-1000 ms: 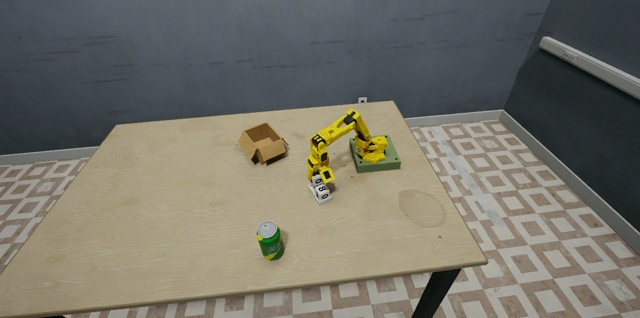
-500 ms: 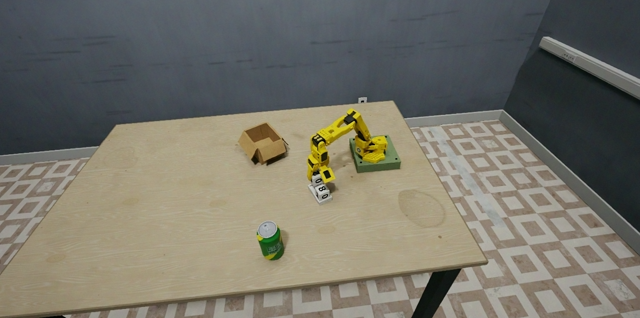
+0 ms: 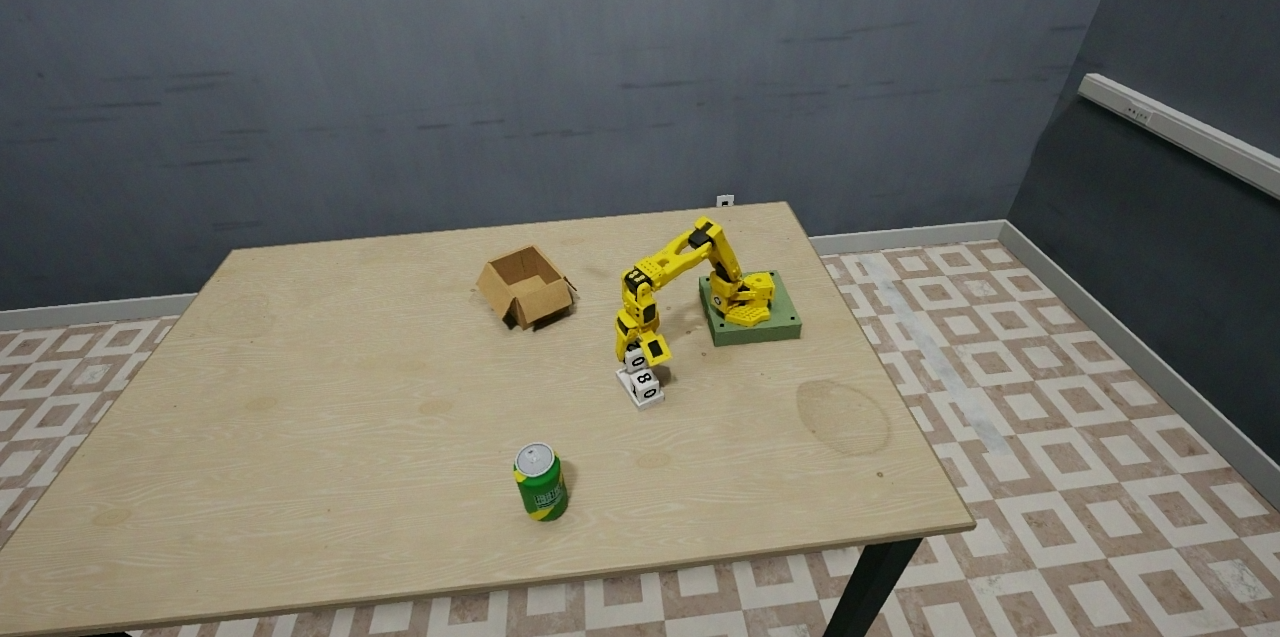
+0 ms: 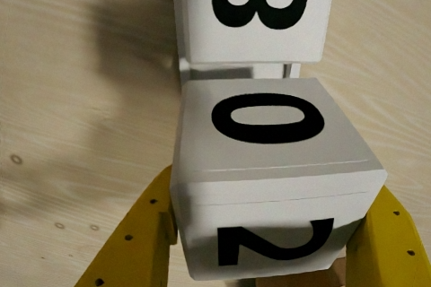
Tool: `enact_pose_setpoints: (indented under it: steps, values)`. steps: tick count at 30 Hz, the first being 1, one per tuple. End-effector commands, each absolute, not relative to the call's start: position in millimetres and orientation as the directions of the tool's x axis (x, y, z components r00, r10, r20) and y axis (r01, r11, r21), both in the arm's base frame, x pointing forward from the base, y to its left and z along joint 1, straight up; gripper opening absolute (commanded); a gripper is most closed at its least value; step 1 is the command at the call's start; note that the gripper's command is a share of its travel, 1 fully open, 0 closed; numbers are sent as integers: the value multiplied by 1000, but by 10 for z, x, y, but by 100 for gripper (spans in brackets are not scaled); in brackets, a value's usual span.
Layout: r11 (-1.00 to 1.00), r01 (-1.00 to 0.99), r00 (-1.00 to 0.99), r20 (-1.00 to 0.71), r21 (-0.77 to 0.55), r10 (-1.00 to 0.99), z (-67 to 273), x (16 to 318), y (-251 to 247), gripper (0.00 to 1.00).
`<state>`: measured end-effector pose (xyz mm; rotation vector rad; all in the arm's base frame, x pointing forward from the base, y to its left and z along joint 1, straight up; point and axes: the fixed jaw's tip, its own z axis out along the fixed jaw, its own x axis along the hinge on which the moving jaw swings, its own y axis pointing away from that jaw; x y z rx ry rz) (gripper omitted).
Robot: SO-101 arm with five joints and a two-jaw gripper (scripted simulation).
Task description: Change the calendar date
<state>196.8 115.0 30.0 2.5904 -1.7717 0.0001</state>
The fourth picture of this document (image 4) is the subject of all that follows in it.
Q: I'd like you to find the white cube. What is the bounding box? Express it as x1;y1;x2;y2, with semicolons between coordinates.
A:
169;78;388;281
181;0;331;65

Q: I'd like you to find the brown cardboard box with flaps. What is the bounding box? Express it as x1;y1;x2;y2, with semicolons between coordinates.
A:
255;257;346;287

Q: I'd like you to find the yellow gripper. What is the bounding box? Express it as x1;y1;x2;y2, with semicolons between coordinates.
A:
74;165;431;287

